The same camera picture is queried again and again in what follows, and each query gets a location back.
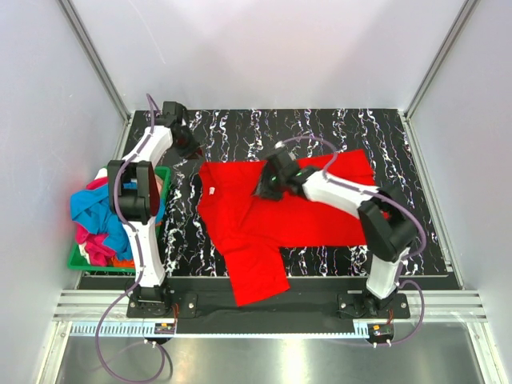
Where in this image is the white t shirt in basket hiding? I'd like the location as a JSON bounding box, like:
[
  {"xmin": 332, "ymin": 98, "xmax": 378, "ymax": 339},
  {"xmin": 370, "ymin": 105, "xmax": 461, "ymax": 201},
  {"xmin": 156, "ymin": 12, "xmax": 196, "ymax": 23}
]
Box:
[{"xmin": 94, "ymin": 167, "xmax": 108, "ymax": 180}]

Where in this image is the green plastic basket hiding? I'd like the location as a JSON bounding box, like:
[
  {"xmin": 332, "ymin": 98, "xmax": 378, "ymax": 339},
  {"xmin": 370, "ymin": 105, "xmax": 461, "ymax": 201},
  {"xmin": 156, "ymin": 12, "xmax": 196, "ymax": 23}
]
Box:
[{"xmin": 66, "ymin": 166, "xmax": 172, "ymax": 274}]

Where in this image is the right aluminium frame post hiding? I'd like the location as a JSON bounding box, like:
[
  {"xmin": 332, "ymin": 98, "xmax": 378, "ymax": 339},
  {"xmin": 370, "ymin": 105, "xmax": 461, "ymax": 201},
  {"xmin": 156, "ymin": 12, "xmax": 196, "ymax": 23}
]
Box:
[{"xmin": 402, "ymin": 0, "xmax": 481, "ymax": 121}]

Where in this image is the aluminium front rail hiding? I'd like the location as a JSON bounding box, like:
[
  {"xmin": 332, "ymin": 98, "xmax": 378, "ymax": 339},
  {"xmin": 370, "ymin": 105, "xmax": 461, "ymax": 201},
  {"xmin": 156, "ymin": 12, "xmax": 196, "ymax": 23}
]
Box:
[{"xmin": 54, "ymin": 290, "xmax": 486, "ymax": 322}]

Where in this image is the orange t shirt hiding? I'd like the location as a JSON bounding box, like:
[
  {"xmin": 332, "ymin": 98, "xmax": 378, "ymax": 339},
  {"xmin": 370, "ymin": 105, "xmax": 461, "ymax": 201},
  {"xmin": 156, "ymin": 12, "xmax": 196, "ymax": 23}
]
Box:
[{"xmin": 109, "ymin": 257, "xmax": 135, "ymax": 270}]

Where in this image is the red t shirt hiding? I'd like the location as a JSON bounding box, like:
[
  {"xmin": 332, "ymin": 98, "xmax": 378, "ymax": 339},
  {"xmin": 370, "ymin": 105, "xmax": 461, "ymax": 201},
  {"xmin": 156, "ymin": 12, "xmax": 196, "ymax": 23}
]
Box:
[{"xmin": 198, "ymin": 162, "xmax": 366, "ymax": 306}]

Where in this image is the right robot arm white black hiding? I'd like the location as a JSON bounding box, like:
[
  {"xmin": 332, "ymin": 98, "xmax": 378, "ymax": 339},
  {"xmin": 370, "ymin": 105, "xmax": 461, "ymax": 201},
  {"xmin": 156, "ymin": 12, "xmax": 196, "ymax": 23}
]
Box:
[{"xmin": 254, "ymin": 144, "xmax": 425, "ymax": 318}]

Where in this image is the aluminium frame post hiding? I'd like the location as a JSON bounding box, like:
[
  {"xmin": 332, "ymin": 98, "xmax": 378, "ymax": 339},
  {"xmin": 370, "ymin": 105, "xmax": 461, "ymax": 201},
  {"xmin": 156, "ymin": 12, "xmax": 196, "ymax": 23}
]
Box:
[
  {"xmin": 402, "ymin": 0, "xmax": 481, "ymax": 121},
  {"xmin": 55, "ymin": 0, "xmax": 134, "ymax": 123}
]

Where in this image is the left aluminium frame post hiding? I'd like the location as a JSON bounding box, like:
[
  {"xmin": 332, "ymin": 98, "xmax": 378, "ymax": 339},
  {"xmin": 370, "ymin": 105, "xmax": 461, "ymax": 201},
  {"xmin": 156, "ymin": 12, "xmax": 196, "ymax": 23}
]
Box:
[{"xmin": 55, "ymin": 0, "xmax": 134, "ymax": 123}]

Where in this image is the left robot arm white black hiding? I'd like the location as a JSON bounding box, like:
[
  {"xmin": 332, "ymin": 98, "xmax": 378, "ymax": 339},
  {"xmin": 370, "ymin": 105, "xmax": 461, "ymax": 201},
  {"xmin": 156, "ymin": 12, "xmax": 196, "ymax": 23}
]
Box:
[{"xmin": 106, "ymin": 96, "xmax": 202, "ymax": 317}]

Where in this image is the white slotted cable duct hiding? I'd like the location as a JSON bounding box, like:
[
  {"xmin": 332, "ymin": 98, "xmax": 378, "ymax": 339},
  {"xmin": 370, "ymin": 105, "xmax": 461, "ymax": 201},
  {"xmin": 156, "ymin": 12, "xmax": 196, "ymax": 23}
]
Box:
[{"xmin": 70, "ymin": 321, "xmax": 370, "ymax": 339}]

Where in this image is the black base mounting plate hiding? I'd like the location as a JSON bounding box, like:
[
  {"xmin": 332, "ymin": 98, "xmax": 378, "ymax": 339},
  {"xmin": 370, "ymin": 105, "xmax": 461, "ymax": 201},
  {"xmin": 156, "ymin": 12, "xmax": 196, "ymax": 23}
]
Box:
[{"xmin": 127, "ymin": 277, "xmax": 398, "ymax": 331}]

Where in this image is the blue t shirt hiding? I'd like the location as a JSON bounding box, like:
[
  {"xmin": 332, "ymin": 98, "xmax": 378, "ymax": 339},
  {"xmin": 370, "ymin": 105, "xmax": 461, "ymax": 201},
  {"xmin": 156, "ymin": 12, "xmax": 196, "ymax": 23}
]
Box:
[{"xmin": 70, "ymin": 179, "xmax": 135, "ymax": 263}]

